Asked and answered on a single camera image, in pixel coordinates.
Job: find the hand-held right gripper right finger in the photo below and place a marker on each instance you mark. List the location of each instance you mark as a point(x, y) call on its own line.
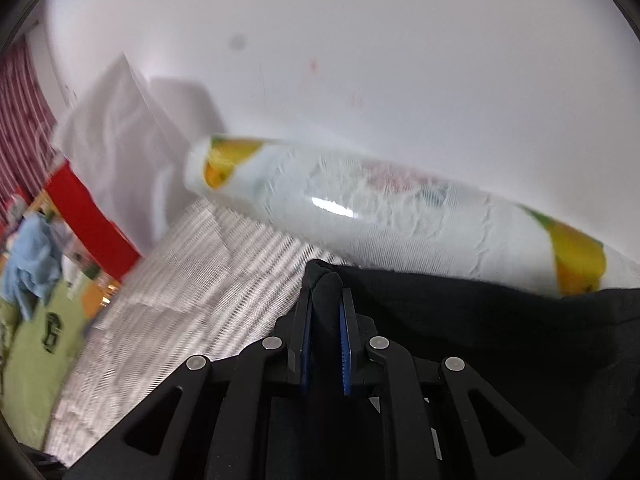
point(345, 347)

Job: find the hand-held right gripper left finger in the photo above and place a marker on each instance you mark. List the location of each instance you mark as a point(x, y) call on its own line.
point(306, 347)

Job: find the grey striped bed cover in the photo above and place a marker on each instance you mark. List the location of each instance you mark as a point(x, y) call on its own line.
point(200, 280)

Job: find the long white yellow-print plastic pack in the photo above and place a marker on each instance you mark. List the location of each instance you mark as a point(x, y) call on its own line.
point(375, 220)

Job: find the red box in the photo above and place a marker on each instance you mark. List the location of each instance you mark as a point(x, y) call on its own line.
point(85, 210)

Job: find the small black object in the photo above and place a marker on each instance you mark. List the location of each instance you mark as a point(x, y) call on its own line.
point(51, 332)

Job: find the white cloth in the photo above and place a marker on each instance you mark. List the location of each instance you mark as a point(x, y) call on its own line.
point(120, 150)

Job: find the green floor mat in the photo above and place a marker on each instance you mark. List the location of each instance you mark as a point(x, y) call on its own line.
point(40, 390)

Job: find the black shirt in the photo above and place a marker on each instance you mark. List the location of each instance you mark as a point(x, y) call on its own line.
point(500, 325)

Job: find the red striped curtain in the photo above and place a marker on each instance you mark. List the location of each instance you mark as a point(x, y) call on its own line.
point(20, 125)

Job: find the light blue cloth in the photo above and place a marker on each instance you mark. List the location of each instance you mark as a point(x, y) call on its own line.
point(30, 260)

